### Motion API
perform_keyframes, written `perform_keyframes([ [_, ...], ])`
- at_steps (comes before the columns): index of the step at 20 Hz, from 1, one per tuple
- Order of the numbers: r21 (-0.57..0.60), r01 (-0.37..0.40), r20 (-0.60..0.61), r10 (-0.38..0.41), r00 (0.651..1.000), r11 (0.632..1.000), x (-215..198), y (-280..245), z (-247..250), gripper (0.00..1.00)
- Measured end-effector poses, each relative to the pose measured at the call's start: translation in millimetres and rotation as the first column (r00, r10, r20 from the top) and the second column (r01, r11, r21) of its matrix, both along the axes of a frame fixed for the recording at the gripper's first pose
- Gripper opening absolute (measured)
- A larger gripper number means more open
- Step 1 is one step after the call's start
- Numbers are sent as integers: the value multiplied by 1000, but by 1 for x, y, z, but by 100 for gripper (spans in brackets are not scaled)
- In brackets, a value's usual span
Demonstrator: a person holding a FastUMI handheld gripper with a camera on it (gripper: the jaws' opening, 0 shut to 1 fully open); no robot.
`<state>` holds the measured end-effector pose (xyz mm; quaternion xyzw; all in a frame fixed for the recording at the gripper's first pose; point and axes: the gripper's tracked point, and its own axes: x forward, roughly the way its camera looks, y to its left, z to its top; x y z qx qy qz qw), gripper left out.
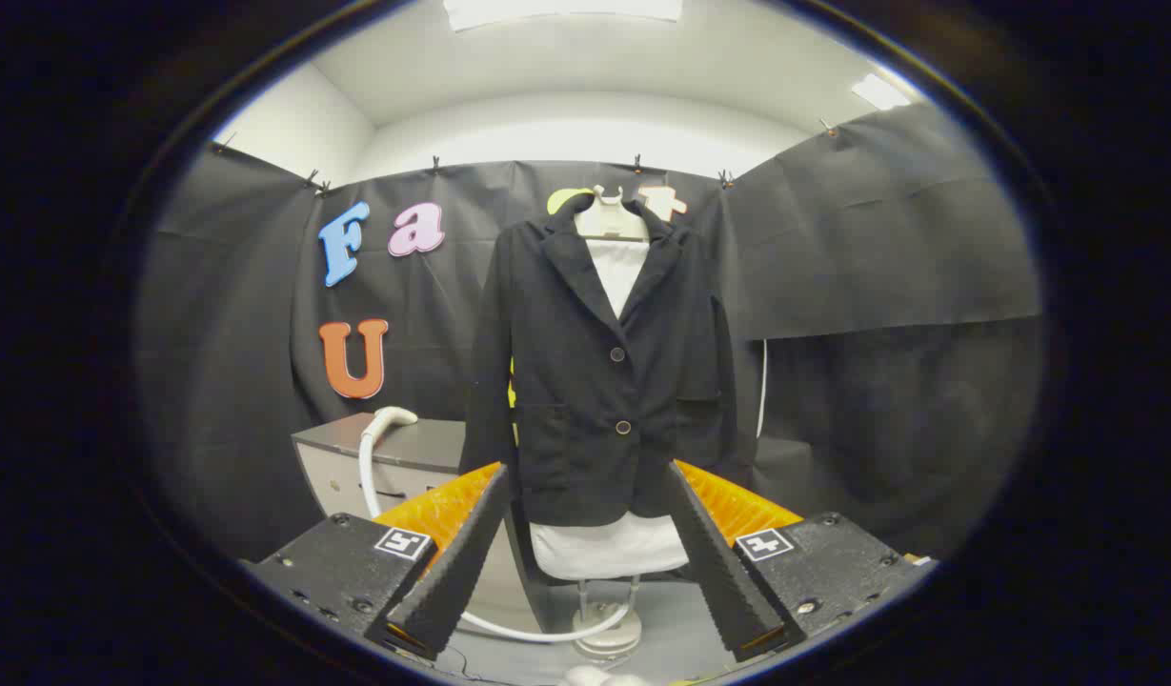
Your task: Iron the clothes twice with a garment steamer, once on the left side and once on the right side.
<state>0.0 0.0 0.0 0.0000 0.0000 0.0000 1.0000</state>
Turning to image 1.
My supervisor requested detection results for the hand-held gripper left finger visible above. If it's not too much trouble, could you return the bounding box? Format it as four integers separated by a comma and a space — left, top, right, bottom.
242, 462, 512, 663

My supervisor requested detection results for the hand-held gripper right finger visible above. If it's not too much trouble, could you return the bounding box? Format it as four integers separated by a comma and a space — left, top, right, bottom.
666, 460, 939, 663

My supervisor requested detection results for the white garment steamer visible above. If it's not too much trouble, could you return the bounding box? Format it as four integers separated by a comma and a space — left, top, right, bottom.
359, 407, 643, 644

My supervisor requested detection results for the black suit jacket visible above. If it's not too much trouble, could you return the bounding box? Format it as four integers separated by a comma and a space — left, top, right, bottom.
461, 195, 738, 528

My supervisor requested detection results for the steamer stand pole with base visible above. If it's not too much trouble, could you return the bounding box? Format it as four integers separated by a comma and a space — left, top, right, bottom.
574, 575, 643, 663

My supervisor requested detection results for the white hanging ironing pad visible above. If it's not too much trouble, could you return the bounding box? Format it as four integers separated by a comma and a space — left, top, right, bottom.
530, 238, 689, 579

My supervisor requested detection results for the grey cabinet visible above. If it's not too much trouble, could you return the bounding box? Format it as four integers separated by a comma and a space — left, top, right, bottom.
292, 413, 538, 635

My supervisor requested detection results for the white plastic hanger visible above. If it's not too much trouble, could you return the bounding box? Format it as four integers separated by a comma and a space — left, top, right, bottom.
574, 186, 651, 242

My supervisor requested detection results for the black backdrop cloth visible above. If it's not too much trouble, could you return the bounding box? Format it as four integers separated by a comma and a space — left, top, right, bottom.
135, 100, 1043, 563

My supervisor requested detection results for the row of black clips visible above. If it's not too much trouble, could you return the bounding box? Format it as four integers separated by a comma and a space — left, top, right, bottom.
213, 119, 838, 196

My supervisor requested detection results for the small ceiling light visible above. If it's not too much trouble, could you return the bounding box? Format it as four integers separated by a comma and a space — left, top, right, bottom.
852, 73, 912, 111

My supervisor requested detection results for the long ceiling light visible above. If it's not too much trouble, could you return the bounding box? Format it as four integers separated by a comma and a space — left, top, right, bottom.
442, 0, 686, 31

